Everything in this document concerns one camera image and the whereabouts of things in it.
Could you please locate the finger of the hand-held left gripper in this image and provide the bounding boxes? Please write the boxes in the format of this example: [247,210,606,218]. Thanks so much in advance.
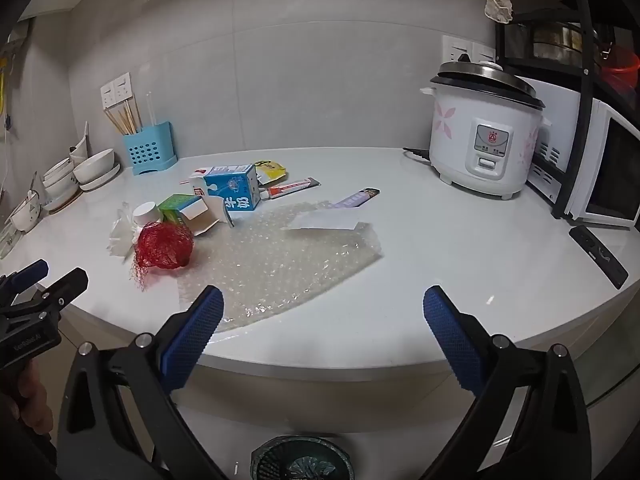
[0,259,49,297]
[0,267,90,333]

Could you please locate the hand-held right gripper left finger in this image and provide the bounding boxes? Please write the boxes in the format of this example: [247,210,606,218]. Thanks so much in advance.
[56,285,226,480]

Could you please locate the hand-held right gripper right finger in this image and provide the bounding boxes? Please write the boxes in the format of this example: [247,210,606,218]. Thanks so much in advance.
[422,285,593,480]

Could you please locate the red mesh net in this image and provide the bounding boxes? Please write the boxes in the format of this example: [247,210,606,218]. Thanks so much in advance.
[129,221,196,292]

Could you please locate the blue and white milk carton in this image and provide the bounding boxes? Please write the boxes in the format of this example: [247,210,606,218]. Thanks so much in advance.
[189,163,262,211]

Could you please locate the green plastic mesh basket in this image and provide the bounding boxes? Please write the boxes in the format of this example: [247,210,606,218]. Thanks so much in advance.
[250,435,355,480]

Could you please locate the purple wrapper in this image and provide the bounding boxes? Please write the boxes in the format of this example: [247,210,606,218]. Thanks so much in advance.
[332,187,381,210]

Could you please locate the white paper sheet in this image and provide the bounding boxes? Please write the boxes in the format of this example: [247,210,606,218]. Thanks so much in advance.
[281,210,361,233]

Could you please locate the person's left hand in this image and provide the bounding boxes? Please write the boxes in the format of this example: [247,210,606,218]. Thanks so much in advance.
[12,360,53,435]

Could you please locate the small patterned white bowl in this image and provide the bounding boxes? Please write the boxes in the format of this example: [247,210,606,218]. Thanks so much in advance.
[10,195,42,232]

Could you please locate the wooden round board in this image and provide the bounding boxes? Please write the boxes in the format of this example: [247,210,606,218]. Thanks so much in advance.
[42,187,84,214]

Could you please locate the stack of white bowls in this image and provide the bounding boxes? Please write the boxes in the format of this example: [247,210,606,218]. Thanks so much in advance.
[42,157,77,201]

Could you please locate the white ribbed plate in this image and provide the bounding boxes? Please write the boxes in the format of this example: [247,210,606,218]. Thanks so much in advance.
[80,162,122,192]

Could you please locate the clear bubble wrap sheet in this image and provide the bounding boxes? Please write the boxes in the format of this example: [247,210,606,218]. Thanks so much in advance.
[175,200,384,334]

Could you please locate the white paper cup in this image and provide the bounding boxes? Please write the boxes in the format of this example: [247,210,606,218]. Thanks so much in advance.
[132,201,164,226]

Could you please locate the large white bowl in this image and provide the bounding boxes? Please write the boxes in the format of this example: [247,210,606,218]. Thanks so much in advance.
[73,149,117,185]

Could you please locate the open green cardboard box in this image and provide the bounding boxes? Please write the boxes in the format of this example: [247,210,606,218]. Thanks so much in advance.
[158,193,236,237]

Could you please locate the blue plastic chopstick holder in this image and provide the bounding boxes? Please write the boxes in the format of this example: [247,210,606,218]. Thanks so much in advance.
[123,120,179,176]

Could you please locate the black remote control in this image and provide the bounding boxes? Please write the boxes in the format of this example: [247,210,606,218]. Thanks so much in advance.
[569,225,629,290]

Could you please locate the bundle of wooden chopsticks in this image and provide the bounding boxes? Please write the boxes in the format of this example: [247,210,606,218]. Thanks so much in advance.
[104,97,142,136]

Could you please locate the white and red tube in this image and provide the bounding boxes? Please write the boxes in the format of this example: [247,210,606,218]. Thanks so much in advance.
[260,177,321,200]

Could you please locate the yellow snack packet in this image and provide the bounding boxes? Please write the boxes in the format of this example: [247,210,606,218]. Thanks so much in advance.
[254,159,289,184]

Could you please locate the white floral rice cooker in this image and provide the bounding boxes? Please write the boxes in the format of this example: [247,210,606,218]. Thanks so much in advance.
[420,60,553,200]

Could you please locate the white microwave oven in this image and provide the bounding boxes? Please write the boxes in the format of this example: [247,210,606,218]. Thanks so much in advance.
[522,77,640,229]

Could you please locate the metal pot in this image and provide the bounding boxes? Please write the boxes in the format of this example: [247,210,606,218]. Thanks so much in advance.
[530,22,599,62]

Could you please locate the red plastic bucket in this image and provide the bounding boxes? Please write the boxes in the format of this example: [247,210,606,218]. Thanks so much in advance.
[600,45,640,97]

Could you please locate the black metal kitchen rack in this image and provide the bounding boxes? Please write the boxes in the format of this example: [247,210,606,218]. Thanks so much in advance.
[495,0,640,220]

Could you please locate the white wall socket with plug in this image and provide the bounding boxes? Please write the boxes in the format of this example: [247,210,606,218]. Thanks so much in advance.
[442,34,474,64]

